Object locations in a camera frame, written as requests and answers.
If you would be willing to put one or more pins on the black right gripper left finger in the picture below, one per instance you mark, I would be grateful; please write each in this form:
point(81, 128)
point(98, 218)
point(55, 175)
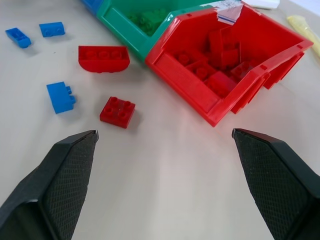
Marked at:
point(62, 180)

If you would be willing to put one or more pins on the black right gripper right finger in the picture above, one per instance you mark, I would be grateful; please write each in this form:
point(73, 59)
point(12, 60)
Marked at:
point(270, 180)

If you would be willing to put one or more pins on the blue two-stud brick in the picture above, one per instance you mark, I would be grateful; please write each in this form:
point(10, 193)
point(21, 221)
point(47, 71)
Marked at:
point(60, 98)
point(52, 29)

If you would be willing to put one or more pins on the red square four-stud brick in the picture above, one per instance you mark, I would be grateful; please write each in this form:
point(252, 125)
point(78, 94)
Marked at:
point(117, 112)

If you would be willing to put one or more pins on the red smooth-sided brick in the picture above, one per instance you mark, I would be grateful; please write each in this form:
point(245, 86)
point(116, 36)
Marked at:
point(220, 83)

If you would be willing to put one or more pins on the red plastic storage bin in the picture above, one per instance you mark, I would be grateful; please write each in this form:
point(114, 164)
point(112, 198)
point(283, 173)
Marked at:
point(190, 82)

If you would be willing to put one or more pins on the red half-round brick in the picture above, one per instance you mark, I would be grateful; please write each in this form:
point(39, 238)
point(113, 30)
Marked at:
point(102, 58)

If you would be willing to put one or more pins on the red brick with studs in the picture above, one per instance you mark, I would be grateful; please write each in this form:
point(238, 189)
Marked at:
point(201, 71)
point(186, 58)

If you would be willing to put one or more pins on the red upright brick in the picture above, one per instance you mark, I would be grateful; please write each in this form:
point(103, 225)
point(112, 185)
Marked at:
point(223, 50)

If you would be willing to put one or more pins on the blue hollow-side brick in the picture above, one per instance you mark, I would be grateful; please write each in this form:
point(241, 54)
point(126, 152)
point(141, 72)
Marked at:
point(18, 37)

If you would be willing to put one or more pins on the yellow plastic object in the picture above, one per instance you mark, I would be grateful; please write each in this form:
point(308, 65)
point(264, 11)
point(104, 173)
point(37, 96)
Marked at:
point(306, 32)

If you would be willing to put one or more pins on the green plastic storage bin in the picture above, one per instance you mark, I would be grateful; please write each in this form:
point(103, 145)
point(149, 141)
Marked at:
point(120, 27)

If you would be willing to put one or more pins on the white blue bin label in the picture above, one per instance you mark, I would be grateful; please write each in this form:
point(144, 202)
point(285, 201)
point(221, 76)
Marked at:
point(228, 11)

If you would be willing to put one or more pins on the white paper sheet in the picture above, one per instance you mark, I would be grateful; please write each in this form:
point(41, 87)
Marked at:
point(263, 3)

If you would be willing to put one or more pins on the blue plastic storage bin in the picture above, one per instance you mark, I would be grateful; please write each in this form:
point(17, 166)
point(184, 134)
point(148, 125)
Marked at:
point(91, 5)

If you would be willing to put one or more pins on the green bricks pile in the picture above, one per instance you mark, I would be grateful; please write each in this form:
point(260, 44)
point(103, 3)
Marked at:
point(147, 20)

